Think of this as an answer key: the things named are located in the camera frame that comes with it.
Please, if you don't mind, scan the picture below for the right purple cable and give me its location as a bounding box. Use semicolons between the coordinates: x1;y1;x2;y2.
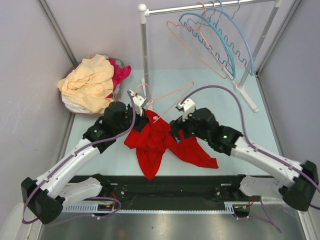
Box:
180;84;320;186

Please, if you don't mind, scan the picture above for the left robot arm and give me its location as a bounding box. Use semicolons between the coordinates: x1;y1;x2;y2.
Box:
21;96;146;225

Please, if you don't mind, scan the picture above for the purple cable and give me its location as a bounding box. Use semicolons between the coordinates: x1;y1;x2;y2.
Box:
21;90;137;225
180;84;320;186

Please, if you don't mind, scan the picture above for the pink wire hanger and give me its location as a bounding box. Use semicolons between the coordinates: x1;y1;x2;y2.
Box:
133;81;195;124
165;13;228;80

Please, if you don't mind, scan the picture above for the dark blue wavy hanger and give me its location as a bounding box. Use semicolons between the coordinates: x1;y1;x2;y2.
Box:
181;8;254;79

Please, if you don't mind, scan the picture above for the white slotted cable duct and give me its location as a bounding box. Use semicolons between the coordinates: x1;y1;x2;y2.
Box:
62;202;241;215

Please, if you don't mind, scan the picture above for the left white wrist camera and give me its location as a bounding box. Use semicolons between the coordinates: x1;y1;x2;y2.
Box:
129;90;148;117

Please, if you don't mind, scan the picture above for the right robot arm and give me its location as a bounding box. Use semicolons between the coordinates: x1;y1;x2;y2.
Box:
169;108;319;212

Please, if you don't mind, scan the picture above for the magenta pink garment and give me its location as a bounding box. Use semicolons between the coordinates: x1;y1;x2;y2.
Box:
107;58;132;101

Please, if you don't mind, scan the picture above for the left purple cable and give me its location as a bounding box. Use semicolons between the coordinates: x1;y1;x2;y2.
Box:
21;90;137;225

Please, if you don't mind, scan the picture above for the teal plastic hanger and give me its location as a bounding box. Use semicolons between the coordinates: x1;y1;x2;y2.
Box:
178;12;236;80

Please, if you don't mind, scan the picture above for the red t shirt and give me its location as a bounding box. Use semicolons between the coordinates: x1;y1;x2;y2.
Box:
124;110;219;180

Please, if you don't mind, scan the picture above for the light blue plastic hanger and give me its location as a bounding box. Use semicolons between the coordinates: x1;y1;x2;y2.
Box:
189;0;255;77

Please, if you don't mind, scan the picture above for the silver white clothes rack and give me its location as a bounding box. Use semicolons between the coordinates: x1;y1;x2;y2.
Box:
138;0;282;113

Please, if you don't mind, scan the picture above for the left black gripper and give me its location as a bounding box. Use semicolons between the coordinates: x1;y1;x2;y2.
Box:
114;103;151;135

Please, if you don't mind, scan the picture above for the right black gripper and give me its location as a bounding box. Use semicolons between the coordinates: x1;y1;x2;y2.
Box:
168;109;211;143

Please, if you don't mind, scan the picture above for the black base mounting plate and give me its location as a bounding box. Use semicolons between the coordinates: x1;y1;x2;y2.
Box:
91;174;260;210

